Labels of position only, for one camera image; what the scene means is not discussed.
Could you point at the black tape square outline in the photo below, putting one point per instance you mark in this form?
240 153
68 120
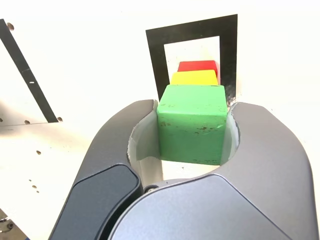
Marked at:
155 50

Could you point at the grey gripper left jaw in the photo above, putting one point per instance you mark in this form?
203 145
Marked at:
105 150

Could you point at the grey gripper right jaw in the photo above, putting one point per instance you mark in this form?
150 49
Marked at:
250 187

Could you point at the red cube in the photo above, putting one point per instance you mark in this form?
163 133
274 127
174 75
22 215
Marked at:
196 65

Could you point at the yellow cube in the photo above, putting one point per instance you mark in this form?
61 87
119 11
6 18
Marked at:
192 78

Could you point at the green cube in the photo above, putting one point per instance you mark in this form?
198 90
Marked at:
192 125

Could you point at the black tape strip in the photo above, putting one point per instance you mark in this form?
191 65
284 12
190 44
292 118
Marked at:
25 70

